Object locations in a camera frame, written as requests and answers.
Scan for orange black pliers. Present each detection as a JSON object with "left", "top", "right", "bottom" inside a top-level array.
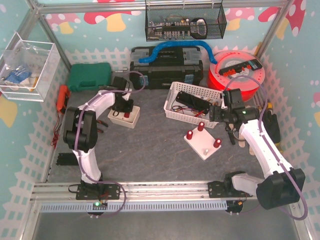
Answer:
[{"left": 96, "top": 119, "right": 109, "bottom": 133}]

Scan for large red spring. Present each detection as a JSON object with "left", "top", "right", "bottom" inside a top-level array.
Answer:
[{"left": 197, "top": 121, "right": 205, "bottom": 132}]

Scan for white peg board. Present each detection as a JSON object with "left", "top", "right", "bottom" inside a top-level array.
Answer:
[{"left": 183, "top": 127, "right": 222, "bottom": 161}]

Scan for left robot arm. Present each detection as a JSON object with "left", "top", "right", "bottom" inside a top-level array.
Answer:
[{"left": 63, "top": 77, "right": 134, "bottom": 184}]

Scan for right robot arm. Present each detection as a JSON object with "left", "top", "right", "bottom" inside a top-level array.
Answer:
[{"left": 209, "top": 89, "right": 305, "bottom": 210}]

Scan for white spring tray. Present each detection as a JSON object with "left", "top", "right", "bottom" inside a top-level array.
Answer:
[{"left": 107, "top": 105, "right": 140, "bottom": 129}]

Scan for red filament spool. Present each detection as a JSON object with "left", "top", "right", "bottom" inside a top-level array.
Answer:
[{"left": 206, "top": 50, "right": 266, "bottom": 102}]

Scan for yellow black screwdriver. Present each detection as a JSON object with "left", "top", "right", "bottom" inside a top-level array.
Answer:
[{"left": 265, "top": 100, "right": 273, "bottom": 112}]

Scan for black battery holder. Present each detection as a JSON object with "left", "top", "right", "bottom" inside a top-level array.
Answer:
[{"left": 175, "top": 91, "right": 212, "bottom": 114}]

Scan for black terminal strip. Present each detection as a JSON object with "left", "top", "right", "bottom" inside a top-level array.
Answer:
[{"left": 218, "top": 59, "right": 263, "bottom": 77}]

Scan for black work glove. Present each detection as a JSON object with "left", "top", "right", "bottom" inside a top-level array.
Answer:
[{"left": 262, "top": 110, "right": 281, "bottom": 145}]

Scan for green tool case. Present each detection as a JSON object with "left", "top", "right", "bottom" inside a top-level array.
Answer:
[{"left": 66, "top": 62, "right": 112, "bottom": 92}]

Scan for black toolbox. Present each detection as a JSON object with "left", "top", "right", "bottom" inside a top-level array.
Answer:
[{"left": 129, "top": 46, "right": 204, "bottom": 90}]

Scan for orange multimeter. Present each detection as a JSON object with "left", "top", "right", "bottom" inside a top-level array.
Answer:
[{"left": 56, "top": 84, "right": 71, "bottom": 114}]

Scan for black aluminium extrusion piece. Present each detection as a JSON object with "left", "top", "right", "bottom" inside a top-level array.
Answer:
[{"left": 56, "top": 152, "right": 79, "bottom": 166}]

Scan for clear acrylic box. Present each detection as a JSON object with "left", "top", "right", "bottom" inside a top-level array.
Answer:
[{"left": 0, "top": 33, "right": 61, "bottom": 102}]

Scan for blue white work glove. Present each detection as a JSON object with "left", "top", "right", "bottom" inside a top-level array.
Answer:
[{"left": 5, "top": 65, "right": 32, "bottom": 85}]

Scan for blue corrugated hose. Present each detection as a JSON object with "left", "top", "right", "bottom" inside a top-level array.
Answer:
[{"left": 138, "top": 40, "right": 219, "bottom": 65}]

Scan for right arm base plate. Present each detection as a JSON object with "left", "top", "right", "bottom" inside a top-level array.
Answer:
[{"left": 207, "top": 180, "right": 234, "bottom": 199}]

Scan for black wire mesh basket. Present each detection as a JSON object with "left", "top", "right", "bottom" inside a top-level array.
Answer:
[{"left": 145, "top": 0, "right": 227, "bottom": 42}]

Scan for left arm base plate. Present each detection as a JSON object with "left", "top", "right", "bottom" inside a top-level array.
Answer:
[{"left": 75, "top": 183, "right": 121, "bottom": 201}]

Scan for grey slotted cable duct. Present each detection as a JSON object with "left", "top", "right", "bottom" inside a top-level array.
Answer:
[{"left": 40, "top": 200, "right": 228, "bottom": 213}]

